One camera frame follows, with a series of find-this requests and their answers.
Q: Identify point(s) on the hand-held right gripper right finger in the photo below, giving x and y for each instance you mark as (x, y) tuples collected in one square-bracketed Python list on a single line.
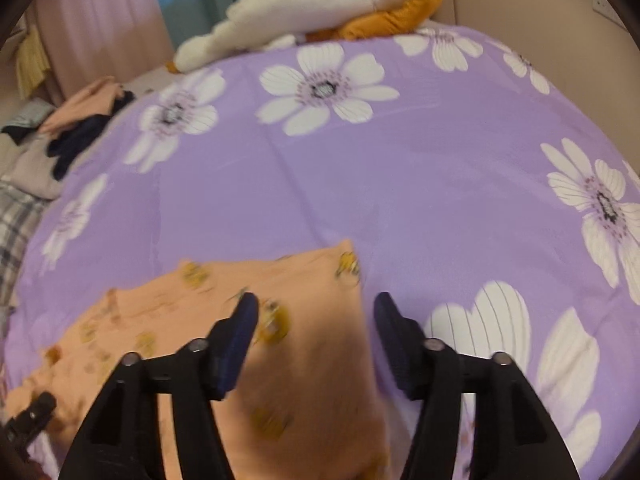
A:
[(395, 340)]

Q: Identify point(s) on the pink curtain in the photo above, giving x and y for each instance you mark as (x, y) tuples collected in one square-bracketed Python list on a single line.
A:
[(100, 20)]

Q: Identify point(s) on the grey cloth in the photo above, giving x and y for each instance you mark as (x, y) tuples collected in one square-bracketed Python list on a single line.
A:
[(30, 170)]

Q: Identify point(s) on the peach cloth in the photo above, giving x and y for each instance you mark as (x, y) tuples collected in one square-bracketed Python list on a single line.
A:
[(80, 105)]

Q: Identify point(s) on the purple floral bedsheet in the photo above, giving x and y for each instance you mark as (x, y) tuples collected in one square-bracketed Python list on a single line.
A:
[(400, 185)]

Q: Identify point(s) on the white wall socket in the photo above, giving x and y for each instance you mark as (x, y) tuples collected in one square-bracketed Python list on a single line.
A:
[(607, 10)]

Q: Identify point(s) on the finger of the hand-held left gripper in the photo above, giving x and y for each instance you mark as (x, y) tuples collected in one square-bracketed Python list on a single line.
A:
[(32, 417)]

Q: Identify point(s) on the peach printed small shirt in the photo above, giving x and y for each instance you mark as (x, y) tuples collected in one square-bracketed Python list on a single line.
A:
[(310, 385)]

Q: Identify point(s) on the yellow cloth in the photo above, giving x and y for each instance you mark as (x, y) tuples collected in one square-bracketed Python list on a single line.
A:
[(32, 65)]

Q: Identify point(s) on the plaid pillow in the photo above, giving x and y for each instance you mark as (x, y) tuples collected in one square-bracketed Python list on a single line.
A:
[(15, 230)]

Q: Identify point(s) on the cream pillow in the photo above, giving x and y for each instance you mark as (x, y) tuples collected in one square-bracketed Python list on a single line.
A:
[(310, 5)]

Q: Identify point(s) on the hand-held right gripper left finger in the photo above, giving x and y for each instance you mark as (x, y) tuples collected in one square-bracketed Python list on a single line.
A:
[(240, 340)]

